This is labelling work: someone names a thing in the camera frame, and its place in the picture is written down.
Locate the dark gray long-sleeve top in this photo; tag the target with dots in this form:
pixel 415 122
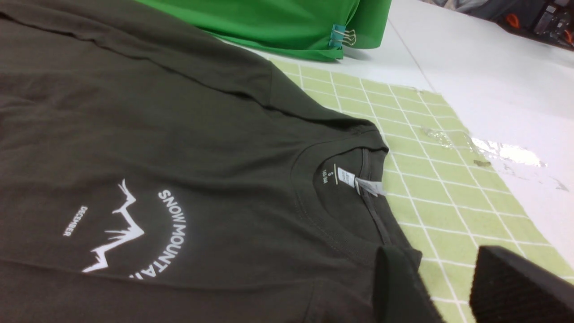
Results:
pixel 153 174

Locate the clear tape patch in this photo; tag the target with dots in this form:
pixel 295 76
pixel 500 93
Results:
pixel 504 158

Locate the teal binder clip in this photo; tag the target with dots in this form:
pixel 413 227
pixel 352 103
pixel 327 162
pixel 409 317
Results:
pixel 341 36

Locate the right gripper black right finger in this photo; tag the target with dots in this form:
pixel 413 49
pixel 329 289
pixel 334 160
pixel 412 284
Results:
pixel 507 288

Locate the dark background equipment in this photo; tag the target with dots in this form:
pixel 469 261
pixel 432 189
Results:
pixel 545 21

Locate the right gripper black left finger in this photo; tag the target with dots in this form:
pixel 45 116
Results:
pixel 399 294

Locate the green checkered table cloth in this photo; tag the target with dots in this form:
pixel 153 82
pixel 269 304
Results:
pixel 444 195

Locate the green backdrop cloth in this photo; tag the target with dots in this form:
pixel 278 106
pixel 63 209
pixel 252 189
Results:
pixel 295 28

